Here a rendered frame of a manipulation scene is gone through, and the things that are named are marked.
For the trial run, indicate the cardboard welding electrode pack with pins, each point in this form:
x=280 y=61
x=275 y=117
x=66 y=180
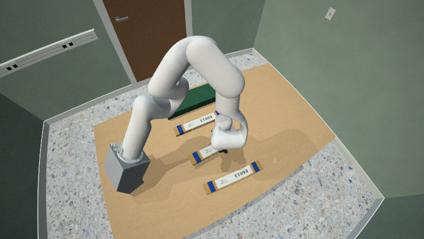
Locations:
x=202 y=154

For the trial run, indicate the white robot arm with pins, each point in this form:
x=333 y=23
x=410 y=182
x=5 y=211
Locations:
x=168 y=89

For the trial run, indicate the tan cardboard pack with blue bands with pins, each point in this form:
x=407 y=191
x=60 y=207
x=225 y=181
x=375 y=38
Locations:
x=232 y=177

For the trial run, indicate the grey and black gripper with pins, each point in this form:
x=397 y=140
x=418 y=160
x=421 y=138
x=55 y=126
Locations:
x=220 y=150

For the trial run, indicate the tan welding electrode pack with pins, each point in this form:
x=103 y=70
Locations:
x=195 y=123

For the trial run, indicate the dark green low platform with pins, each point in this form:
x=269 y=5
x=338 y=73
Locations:
x=196 y=98

